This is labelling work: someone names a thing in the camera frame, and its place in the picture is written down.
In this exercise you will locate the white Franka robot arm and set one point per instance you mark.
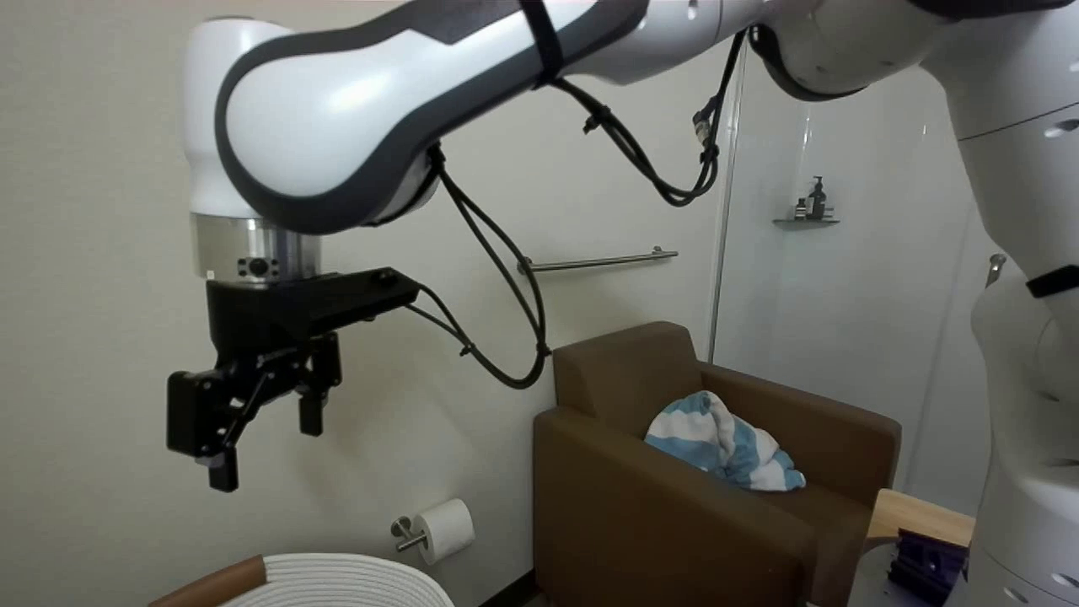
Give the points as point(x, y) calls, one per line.
point(337, 113)

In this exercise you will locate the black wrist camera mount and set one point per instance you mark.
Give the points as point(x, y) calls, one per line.
point(337, 295)

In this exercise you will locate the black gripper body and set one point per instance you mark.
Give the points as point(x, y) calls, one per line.
point(273, 359)

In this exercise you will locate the chrome towel bar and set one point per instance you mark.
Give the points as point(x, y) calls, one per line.
point(627, 259)

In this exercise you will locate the glass shower enclosure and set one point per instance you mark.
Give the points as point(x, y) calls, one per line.
point(853, 314)

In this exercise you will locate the light wooden side table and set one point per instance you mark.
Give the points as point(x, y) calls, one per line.
point(916, 518)

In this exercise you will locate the small dark bottle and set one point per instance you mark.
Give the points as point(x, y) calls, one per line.
point(816, 195)

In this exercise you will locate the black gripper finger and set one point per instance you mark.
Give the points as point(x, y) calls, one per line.
point(311, 412)
point(224, 467)

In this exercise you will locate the glass corner shower shelf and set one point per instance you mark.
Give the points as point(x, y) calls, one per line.
point(812, 220)

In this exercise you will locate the purple object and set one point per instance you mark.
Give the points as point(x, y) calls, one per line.
point(930, 566)

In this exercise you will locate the white toilet paper roll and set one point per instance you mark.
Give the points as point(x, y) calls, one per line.
point(448, 527)

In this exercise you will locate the chrome toilet paper holder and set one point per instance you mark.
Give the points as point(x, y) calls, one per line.
point(407, 531)

